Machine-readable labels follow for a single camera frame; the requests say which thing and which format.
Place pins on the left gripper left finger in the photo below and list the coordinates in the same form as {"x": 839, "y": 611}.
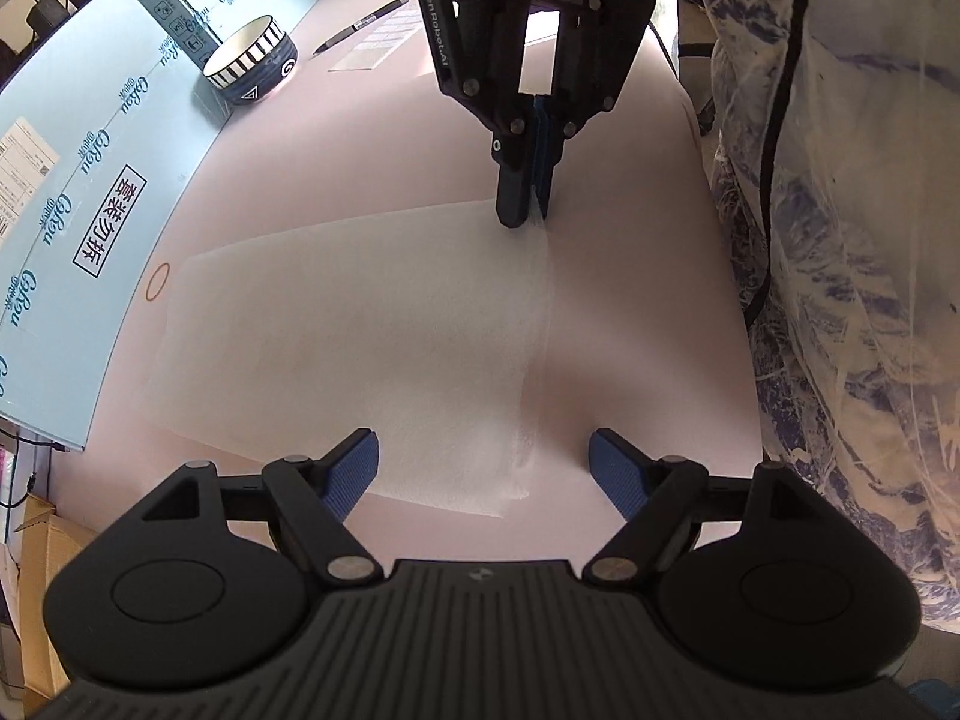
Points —
{"x": 311, "y": 499}

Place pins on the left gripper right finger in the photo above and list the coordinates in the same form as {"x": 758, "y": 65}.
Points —
{"x": 657, "y": 500}

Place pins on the light blue GoRou carton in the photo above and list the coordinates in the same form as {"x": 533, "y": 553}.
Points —
{"x": 102, "y": 130}

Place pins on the blue white patterned garment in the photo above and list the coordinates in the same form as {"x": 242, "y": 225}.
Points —
{"x": 836, "y": 183}

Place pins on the brown cardboard box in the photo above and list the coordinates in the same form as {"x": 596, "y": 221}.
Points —
{"x": 48, "y": 543}

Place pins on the white nonwoven shopping bag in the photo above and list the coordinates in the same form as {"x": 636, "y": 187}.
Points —
{"x": 427, "y": 326}

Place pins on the black pen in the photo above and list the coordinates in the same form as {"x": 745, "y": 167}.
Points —
{"x": 359, "y": 25}

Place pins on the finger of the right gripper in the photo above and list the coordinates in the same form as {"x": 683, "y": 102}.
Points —
{"x": 553, "y": 129}
{"x": 513, "y": 149}

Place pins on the dark blue striped bowl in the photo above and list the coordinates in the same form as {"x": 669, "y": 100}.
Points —
{"x": 252, "y": 62}

